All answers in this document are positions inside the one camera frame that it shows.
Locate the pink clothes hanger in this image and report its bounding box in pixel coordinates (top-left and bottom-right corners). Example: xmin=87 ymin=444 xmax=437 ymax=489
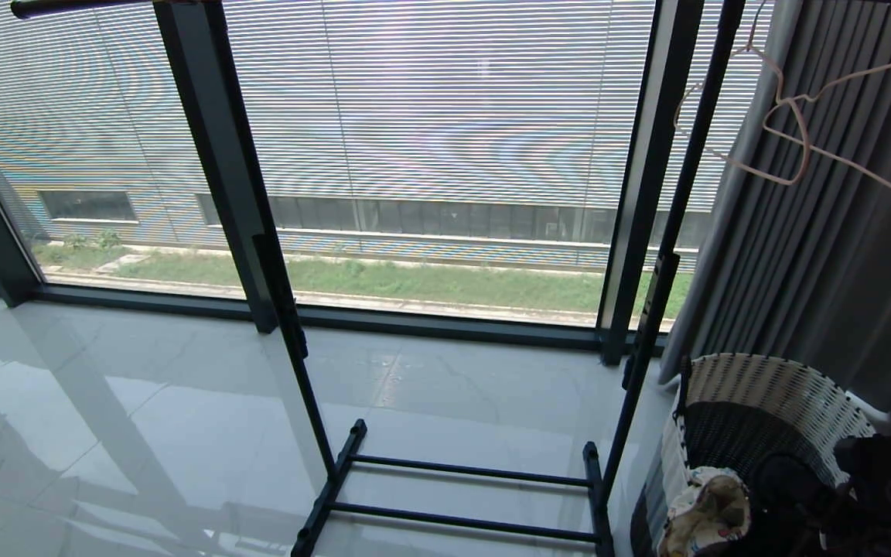
xmin=761 ymin=0 xmax=891 ymax=216
xmin=674 ymin=0 xmax=814 ymax=186

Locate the black clothes rack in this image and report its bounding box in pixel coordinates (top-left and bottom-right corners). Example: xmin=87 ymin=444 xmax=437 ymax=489
xmin=11 ymin=0 xmax=891 ymax=557

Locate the white laundry basket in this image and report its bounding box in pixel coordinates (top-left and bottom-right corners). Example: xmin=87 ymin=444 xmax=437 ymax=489
xmin=631 ymin=352 xmax=879 ymax=557

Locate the window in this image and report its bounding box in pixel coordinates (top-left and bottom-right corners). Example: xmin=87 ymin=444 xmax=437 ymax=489
xmin=0 ymin=0 xmax=775 ymax=366

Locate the cream printed garment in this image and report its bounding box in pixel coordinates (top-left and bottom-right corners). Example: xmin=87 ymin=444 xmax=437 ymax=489
xmin=657 ymin=466 xmax=753 ymax=557

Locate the grey curtain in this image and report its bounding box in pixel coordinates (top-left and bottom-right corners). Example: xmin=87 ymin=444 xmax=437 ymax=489
xmin=658 ymin=0 xmax=891 ymax=434

